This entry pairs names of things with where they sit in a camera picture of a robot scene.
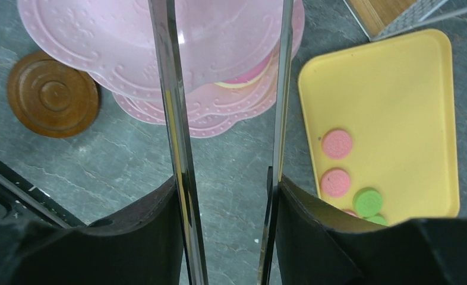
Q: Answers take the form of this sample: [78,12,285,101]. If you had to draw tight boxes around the metal serving tongs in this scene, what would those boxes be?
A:
[149,1,294,284]

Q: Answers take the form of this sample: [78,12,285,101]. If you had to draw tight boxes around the pink sandwich cookie far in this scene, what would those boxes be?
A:
[321,129,353,160]

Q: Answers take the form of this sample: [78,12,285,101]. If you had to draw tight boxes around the pink sandwich cookie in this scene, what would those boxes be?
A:
[321,129,353,160]
[320,168,351,198]
[343,209,358,217]

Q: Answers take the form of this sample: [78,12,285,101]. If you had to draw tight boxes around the brown round coaster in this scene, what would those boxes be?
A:
[7,51,100,138]

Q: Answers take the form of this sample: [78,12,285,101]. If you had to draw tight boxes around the pink sandwich cookie front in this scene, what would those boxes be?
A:
[343,209,358,217]

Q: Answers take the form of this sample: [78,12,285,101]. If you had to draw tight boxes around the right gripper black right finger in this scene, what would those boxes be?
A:
[276,177,415,284]

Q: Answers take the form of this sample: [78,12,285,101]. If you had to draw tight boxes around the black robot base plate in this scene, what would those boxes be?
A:
[0,161,86,228]

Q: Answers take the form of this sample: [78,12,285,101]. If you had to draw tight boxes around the green sandwich cookie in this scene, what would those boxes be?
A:
[352,187,384,217]
[365,214,388,226]

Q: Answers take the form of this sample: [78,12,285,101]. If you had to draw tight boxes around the white wire wooden shelf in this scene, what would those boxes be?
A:
[344,0,467,42]

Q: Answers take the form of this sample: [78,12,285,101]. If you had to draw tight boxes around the yellow serving tray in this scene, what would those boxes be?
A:
[298,29,460,225]

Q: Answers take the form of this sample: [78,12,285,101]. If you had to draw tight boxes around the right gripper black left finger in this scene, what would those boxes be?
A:
[21,179,184,284]

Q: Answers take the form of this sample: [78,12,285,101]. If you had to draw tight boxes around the pink three-tier cake stand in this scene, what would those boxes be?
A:
[17,1,283,138]

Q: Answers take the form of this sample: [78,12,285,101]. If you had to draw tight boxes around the pink sandwich cookie middle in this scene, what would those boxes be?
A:
[320,168,351,198]

